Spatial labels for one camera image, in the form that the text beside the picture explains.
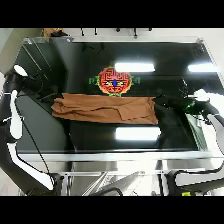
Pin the brown T-shirt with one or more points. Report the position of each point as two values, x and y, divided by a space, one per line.
100 108

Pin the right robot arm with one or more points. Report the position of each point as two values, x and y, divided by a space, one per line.
196 181

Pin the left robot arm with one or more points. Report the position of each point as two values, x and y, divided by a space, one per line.
15 123

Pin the silver frame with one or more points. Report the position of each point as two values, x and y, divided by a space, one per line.
100 156

